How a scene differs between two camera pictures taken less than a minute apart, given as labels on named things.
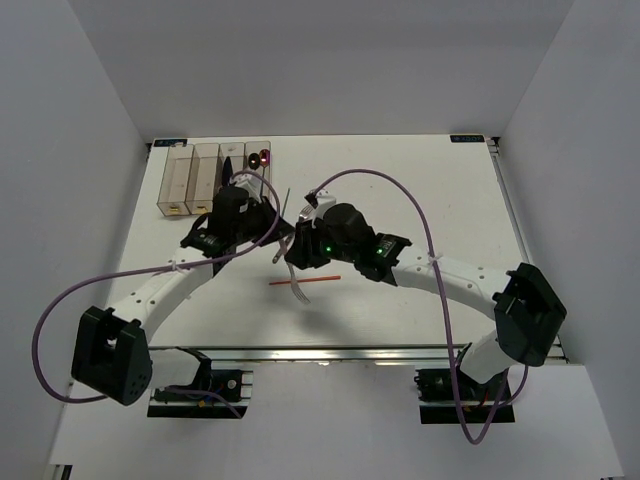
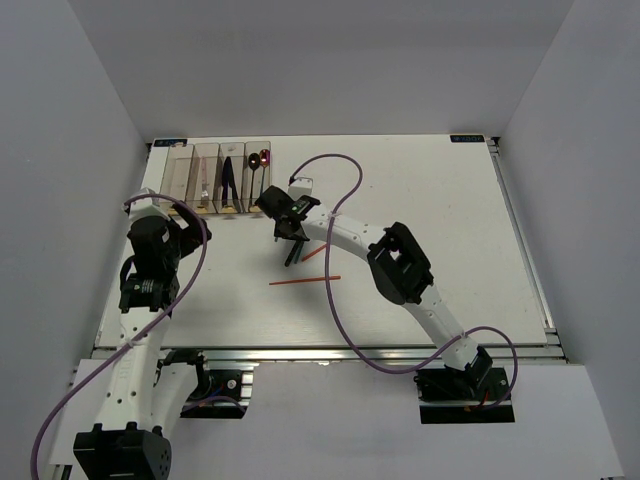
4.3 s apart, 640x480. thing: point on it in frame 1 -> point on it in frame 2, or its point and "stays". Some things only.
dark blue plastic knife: x=227 y=171 stays
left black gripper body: x=258 y=221 -> x=184 y=240
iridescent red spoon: x=265 y=159 stays
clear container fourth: x=257 y=158 stays
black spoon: x=254 y=161 stays
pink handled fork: x=284 y=244 -> x=204 y=185
